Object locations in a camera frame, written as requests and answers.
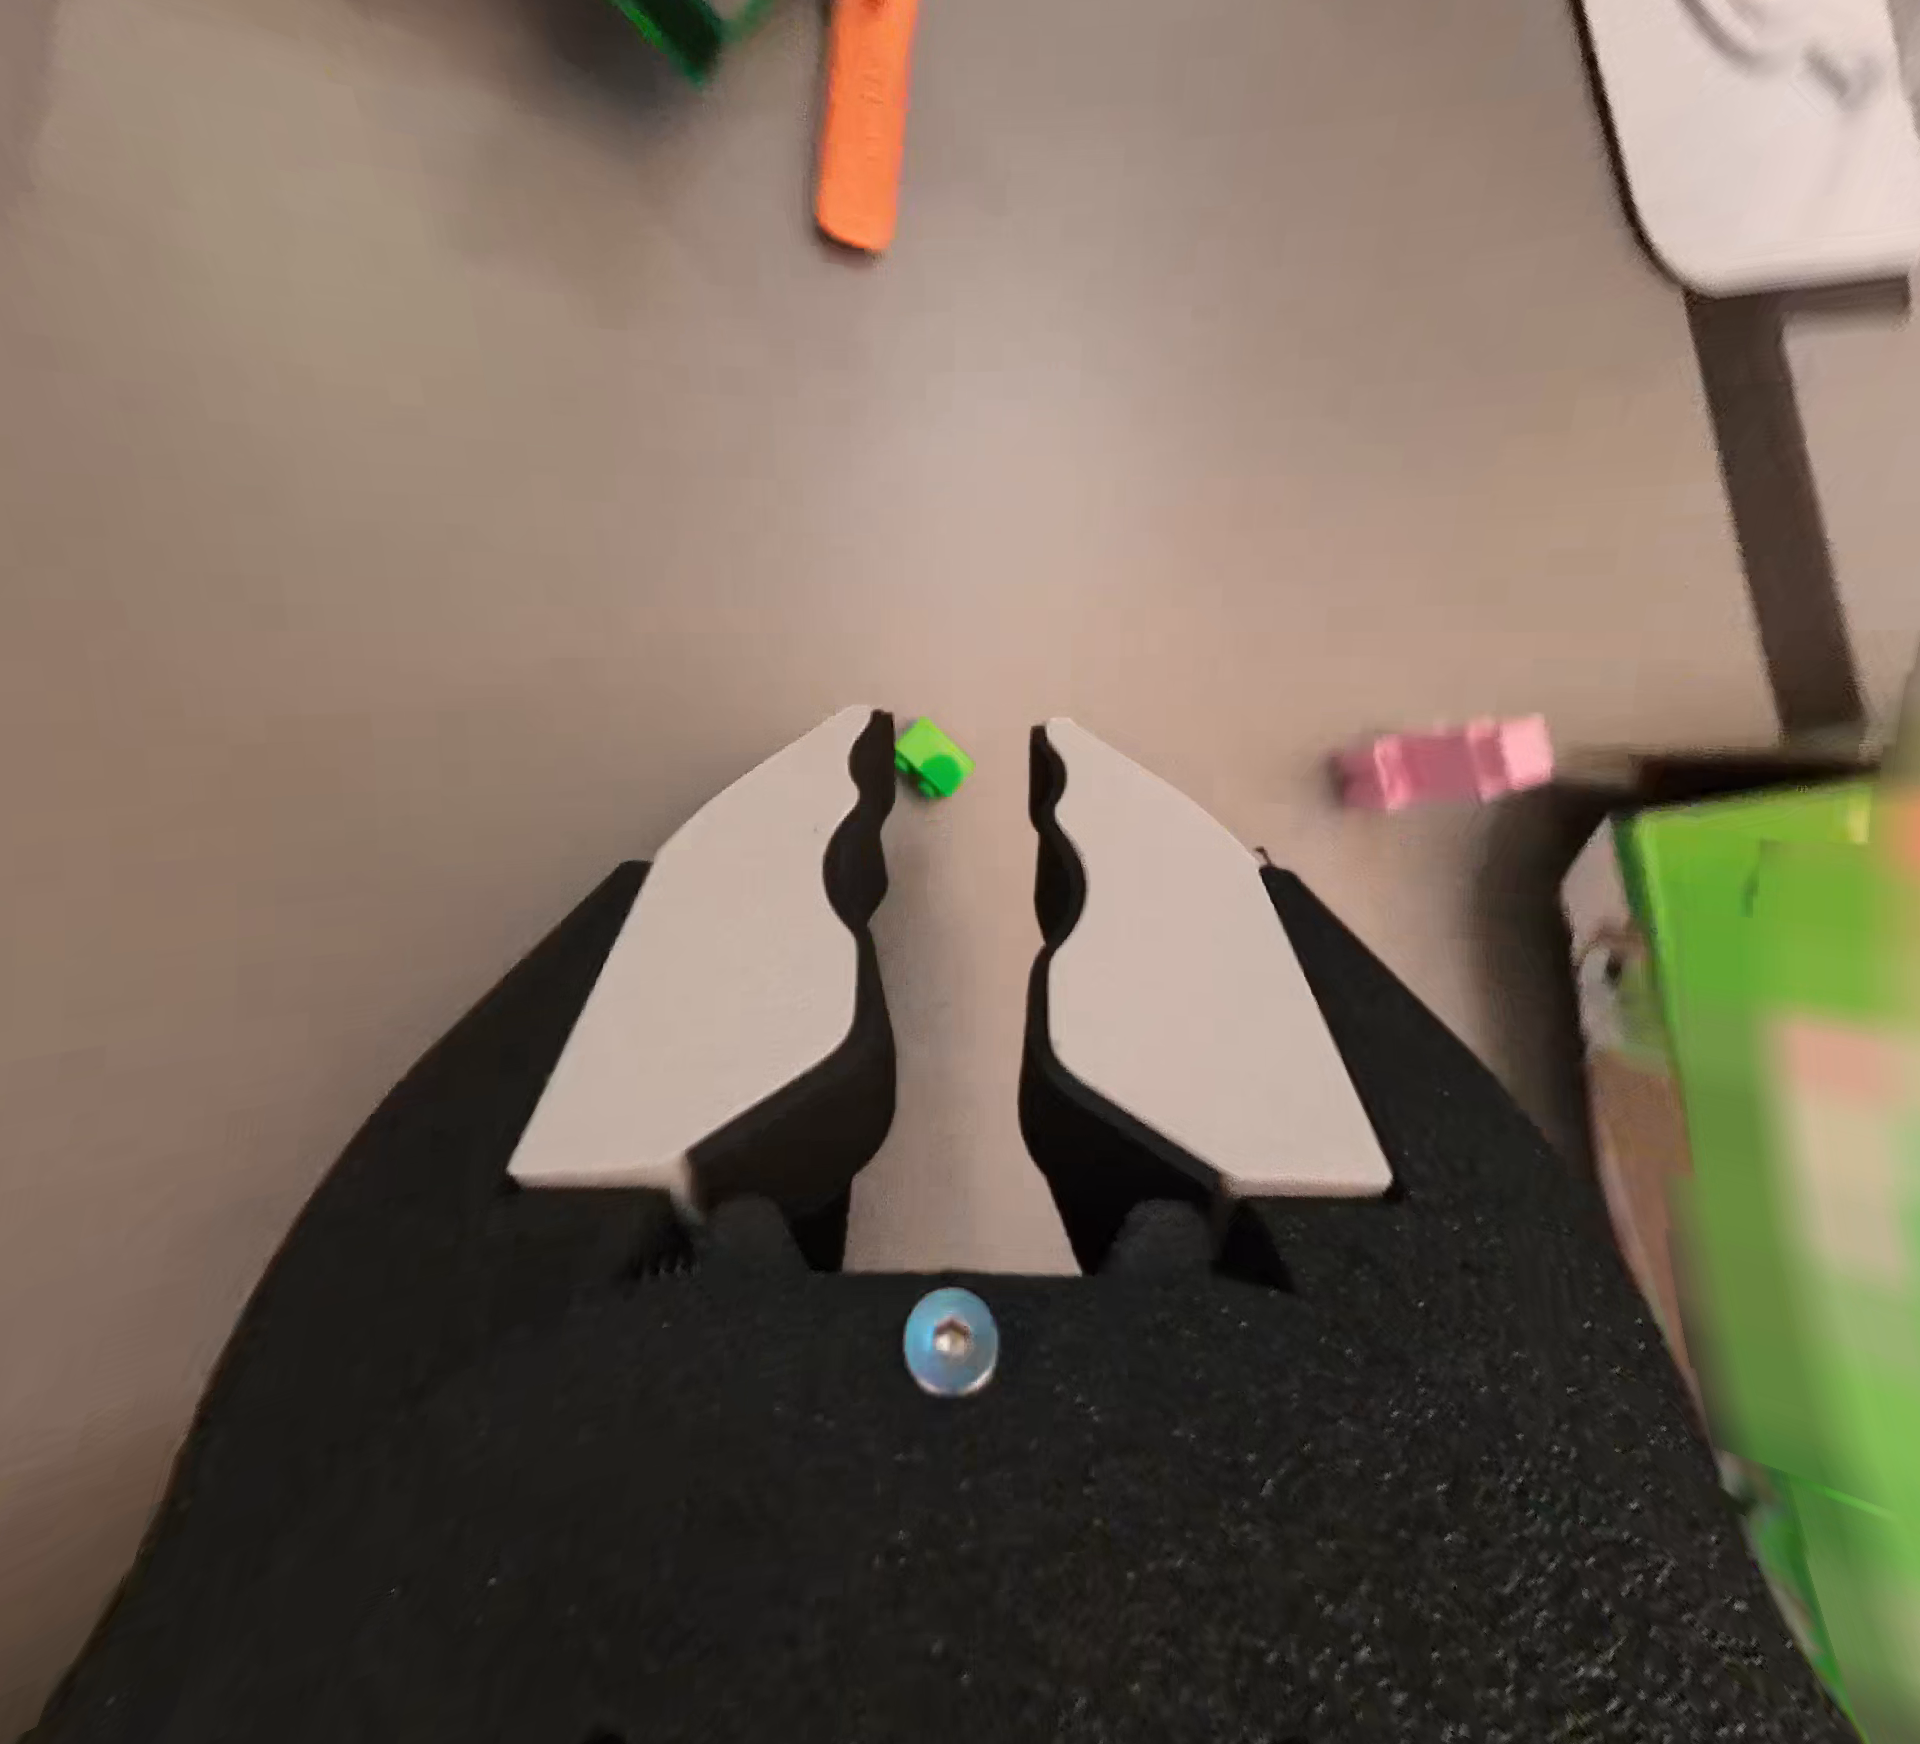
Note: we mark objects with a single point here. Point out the green lego box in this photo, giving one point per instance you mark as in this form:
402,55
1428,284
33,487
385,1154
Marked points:
1726,904

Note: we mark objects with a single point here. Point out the pink lego pig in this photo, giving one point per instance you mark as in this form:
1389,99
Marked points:
1441,762

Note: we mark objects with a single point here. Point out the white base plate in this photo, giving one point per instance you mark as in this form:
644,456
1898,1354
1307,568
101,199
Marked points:
1726,169

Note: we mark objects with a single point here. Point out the small green lego brick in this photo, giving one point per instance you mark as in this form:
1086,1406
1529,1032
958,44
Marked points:
930,759

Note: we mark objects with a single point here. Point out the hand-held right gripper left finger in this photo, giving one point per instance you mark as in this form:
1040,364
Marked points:
705,995

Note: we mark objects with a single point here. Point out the orange brick separator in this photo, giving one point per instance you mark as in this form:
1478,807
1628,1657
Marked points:
870,79

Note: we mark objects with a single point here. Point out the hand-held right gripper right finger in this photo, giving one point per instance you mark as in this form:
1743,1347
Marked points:
1200,1009

